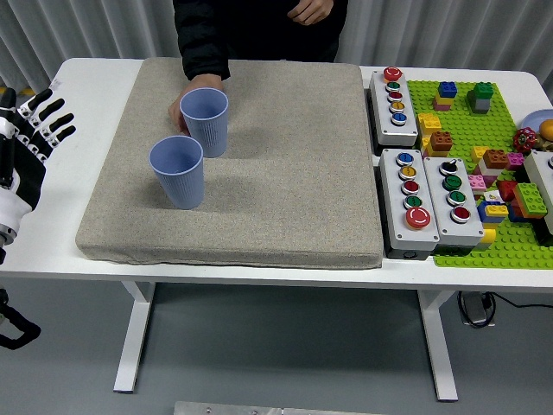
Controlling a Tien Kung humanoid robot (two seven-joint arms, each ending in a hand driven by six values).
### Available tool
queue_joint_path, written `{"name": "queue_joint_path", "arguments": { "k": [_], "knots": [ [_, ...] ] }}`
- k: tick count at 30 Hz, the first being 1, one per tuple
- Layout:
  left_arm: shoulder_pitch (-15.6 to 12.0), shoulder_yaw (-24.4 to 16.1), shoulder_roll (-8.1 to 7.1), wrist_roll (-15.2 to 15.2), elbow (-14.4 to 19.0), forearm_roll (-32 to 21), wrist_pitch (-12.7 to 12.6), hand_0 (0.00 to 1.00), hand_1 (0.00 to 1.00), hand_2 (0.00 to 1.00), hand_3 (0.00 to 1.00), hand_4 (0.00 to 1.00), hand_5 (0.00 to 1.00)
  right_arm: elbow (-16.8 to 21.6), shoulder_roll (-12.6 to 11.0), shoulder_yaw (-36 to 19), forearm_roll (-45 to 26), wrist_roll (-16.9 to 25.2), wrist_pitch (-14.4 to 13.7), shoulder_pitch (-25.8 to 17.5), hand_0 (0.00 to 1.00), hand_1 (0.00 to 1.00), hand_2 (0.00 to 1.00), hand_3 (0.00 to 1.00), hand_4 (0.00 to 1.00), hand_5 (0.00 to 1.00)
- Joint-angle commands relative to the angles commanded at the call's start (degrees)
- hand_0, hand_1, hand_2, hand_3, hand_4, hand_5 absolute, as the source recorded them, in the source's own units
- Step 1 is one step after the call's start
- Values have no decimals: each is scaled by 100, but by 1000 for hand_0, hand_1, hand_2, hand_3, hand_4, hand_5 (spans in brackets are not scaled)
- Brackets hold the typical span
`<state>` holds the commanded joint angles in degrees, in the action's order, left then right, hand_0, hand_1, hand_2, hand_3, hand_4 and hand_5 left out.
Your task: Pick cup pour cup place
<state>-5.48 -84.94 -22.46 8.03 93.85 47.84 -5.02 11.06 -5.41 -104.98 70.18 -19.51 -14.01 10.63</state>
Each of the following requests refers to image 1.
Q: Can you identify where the person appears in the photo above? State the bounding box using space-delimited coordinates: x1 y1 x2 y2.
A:
172 0 349 64

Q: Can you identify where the red valve wheel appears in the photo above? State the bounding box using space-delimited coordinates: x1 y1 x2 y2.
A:
512 127 538 154

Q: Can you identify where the orange toy brick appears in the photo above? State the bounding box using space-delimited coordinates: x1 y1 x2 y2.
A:
429 130 454 154
481 148 511 170

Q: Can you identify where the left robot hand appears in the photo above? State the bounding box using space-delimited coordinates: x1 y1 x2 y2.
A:
0 87 78 228

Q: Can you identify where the white curtain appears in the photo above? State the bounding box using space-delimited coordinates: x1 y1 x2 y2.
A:
0 0 553 105

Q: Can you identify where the blue ribbed cup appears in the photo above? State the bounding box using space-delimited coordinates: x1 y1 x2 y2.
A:
179 87 229 159
149 135 205 211

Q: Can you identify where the large green toy brick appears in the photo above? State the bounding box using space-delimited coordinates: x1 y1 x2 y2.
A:
513 182 550 217

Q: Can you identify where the pale blue plate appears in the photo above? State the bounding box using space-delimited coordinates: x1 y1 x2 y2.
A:
521 109 553 136

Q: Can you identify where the grey-brown mat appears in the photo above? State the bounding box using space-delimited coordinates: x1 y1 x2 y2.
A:
75 57 385 270

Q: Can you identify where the black power cord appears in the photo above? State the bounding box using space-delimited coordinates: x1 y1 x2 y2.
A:
457 290 553 329

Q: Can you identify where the person's right hand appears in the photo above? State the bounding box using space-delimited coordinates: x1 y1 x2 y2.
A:
167 73 226 137

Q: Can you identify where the five-button control box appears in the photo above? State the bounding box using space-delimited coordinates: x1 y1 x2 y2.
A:
378 148 441 260
366 67 420 149

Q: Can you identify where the red toy brick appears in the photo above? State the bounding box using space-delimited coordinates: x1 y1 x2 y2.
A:
495 180 520 203

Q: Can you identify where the four-control switch box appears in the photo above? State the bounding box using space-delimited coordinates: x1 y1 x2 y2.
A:
423 156 486 256

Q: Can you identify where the person's left hand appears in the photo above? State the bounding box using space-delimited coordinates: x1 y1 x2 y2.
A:
287 0 331 26

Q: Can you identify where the white table leg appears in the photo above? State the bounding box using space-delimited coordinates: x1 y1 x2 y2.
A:
112 280 156 393
416 289 459 402

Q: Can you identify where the white toy brick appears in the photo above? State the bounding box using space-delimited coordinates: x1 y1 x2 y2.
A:
478 160 505 178

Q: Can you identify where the grey power adapter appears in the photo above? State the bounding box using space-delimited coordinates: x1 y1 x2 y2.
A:
461 291 492 326

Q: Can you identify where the yellow toy cylinder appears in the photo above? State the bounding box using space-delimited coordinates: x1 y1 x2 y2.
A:
474 227 498 252

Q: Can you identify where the green brick baseplate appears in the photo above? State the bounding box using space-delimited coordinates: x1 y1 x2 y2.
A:
405 80 553 270

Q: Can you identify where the white box on black base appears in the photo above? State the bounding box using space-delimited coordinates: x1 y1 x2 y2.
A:
516 150 553 247

